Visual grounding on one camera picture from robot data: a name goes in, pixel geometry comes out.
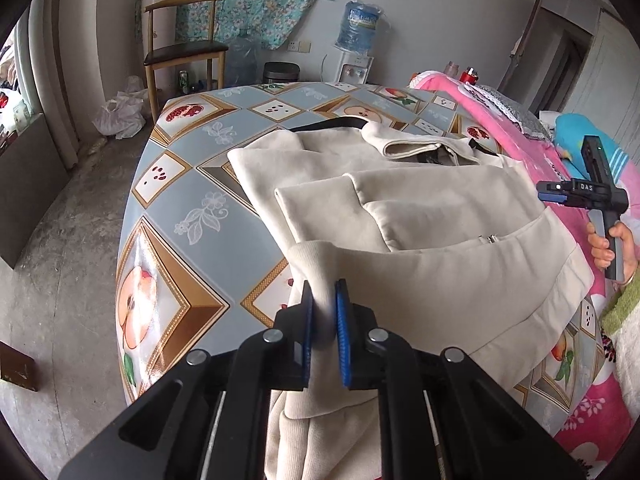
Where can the white door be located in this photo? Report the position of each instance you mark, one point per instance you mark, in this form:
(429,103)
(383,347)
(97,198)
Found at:
(615,75)

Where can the white water dispenser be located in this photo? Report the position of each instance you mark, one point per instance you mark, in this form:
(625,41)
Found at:
(356,67)

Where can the clear empty water jug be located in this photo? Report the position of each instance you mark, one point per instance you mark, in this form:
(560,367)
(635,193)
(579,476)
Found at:
(244,60)

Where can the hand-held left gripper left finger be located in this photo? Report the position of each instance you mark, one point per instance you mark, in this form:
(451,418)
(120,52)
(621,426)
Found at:
(306,330)

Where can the wooden stick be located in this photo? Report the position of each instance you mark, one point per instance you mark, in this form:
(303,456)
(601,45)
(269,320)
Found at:
(525,35)

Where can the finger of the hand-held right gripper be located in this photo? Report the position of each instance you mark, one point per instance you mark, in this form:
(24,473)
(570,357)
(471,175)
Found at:
(552,192)

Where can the wall socket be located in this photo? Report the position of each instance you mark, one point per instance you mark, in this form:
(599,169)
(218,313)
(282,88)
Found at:
(300,46)

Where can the small glass jar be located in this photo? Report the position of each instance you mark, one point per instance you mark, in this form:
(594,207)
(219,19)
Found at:
(451,69)

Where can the cream zip jacket black trim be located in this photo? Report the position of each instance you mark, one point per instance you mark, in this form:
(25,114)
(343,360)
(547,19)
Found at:
(450,260)

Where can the green drink can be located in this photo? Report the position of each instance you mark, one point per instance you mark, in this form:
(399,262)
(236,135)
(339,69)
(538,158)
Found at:
(183,82)

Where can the person's right hand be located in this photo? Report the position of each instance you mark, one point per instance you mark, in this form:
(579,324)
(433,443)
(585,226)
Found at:
(600,255)

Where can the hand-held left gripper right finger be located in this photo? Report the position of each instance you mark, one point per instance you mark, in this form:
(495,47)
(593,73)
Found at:
(342,330)

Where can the grey lace cloth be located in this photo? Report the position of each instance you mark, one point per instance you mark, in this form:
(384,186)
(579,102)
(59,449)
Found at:
(510,105)

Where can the pink floral blanket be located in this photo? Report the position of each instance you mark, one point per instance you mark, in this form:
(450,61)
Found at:
(590,440)

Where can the dark trash bin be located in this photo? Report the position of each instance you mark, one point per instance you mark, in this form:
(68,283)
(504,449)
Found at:
(280,74)

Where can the dark grey cabinet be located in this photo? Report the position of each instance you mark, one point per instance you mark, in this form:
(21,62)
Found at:
(30,185)

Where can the blue water cooler bottle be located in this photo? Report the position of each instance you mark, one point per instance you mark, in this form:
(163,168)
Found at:
(357,27)

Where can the white plastic bag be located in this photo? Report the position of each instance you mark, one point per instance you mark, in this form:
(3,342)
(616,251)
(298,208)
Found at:
(120,115)

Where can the person's right forearm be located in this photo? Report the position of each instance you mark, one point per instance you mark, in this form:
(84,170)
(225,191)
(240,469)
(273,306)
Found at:
(622,310)

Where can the blue striped pillow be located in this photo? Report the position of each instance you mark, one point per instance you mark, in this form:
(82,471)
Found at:
(567,132)

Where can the grey curtain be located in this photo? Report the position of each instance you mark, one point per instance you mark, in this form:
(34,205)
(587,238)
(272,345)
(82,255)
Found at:
(65,60)

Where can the wooden chair dark seat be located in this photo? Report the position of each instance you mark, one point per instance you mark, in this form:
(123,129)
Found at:
(185,52)

